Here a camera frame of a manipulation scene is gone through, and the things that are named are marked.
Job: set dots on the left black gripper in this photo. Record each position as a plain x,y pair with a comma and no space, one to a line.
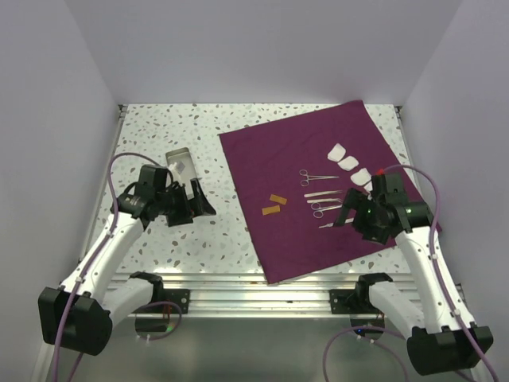
191,208

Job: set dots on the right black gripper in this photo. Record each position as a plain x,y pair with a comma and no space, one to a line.
377,235

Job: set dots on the white gauze pad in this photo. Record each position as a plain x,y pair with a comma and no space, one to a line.
361,177
348,163
337,153

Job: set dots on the straight silver tweezers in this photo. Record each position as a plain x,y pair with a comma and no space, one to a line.
330,224

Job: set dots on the orange bandage strip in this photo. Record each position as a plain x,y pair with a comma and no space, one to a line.
271,210
277,199

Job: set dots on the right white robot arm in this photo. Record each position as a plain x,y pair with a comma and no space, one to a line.
441,334

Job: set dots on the silver surgical scissors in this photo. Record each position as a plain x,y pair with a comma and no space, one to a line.
320,206

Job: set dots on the curved silver tweezers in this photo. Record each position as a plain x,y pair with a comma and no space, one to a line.
322,193

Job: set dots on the silver hemostat forceps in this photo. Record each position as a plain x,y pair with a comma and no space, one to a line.
307,177

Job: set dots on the purple cloth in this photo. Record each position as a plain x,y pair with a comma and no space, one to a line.
266,159

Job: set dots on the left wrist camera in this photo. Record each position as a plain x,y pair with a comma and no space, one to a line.
179,172

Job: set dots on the aluminium rail frame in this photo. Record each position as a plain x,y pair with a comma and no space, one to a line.
214,257

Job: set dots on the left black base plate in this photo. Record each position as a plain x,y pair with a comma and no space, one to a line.
178,296

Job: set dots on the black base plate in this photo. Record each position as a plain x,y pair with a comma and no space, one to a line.
356,300
178,296

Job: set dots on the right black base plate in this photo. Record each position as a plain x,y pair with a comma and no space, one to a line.
356,300

